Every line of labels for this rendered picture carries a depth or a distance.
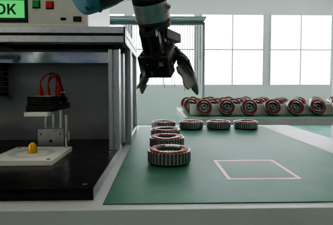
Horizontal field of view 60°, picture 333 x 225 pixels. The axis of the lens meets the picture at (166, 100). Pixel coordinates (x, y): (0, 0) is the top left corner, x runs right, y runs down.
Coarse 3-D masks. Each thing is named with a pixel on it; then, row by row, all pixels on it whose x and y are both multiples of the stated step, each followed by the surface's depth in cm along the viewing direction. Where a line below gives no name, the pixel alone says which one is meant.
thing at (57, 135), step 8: (40, 128) 84; (48, 128) 84; (56, 128) 84; (64, 128) 85; (40, 136) 84; (48, 136) 84; (56, 136) 84; (64, 136) 84; (40, 144) 84; (48, 144) 84; (56, 144) 84; (64, 144) 84
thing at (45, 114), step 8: (32, 96) 76; (40, 96) 76; (48, 96) 76; (56, 96) 80; (32, 104) 76; (40, 104) 76; (48, 104) 76; (56, 104) 80; (64, 104) 85; (24, 112) 73; (32, 112) 73; (40, 112) 73; (48, 112) 74
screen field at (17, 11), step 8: (0, 0) 82; (8, 0) 82; (16, 0) 82; (0, 8) 82; (8, 8) 82; (16, 8) 82; (0, 16) 82; (8, 16) 83; (16, 16) 83; (24, 16) 83
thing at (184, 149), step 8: (168, 144) 79; (152, 152) 72; (160, 152) 71; (168, 152) 70; (176, 152) 71; (184, 152) 72; (152, 160) 72; (160, 160) 70; (168, 160) 70; (176, 160) 70; (184, 160) 71
